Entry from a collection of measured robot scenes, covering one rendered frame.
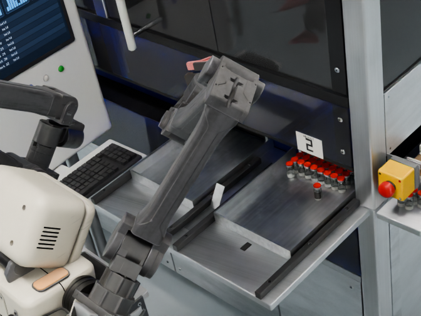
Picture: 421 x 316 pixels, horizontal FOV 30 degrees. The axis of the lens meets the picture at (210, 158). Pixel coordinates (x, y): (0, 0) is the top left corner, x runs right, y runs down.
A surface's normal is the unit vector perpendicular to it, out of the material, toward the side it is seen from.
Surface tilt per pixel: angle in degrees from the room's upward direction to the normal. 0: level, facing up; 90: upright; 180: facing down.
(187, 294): 0
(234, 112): 79
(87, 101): 90
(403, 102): 90
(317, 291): 90
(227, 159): 0
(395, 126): 90
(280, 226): 0
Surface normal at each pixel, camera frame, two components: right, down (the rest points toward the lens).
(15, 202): -0.63, -0.15
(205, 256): -0.16, -0.79
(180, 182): -0.07, 0.45
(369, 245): -0.68, 0.53
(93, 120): 0.73, 0.30
